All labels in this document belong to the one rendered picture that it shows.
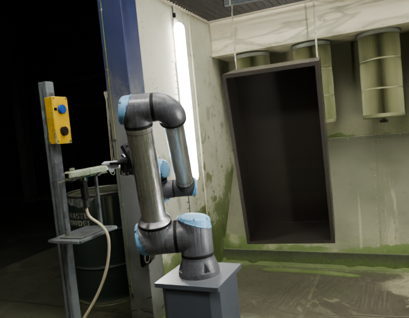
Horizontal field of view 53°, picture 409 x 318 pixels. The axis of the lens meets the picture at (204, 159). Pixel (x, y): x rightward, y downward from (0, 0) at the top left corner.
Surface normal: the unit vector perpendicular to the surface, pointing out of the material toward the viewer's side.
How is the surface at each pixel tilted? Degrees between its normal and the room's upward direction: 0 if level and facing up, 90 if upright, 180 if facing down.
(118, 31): 90
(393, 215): 57
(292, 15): 90
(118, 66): 90
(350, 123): 90
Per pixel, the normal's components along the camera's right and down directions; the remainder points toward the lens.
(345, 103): -0.41, 0.10
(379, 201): -0.39, -0.46
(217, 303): 0.36, 0.03
